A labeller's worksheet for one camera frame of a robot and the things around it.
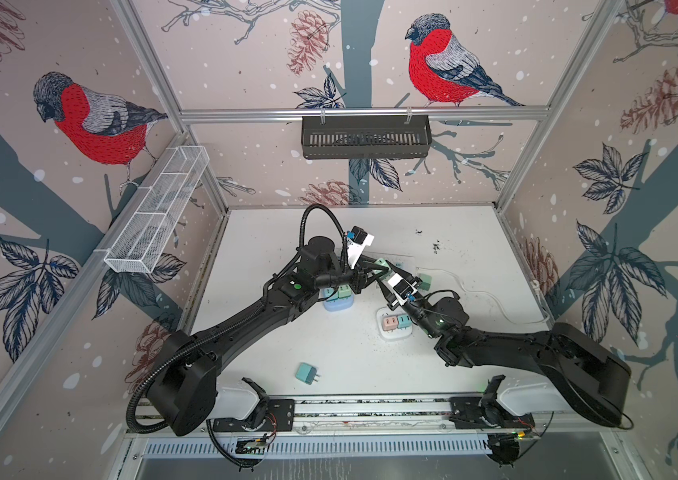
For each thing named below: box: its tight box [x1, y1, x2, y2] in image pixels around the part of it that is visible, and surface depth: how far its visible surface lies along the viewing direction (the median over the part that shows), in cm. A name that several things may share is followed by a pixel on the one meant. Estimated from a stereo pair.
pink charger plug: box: [382, 316, 399, 332], surface depth 85 cm
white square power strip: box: [376, 307, 413, 340], surface depth 87 cm
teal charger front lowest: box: [295, 362, 320, 385], surface depth 81 cm
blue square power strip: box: [323, 293, 355, 312], surface depth 94 cm
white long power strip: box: [386, 256, 415, 273], surface depth 103 cm
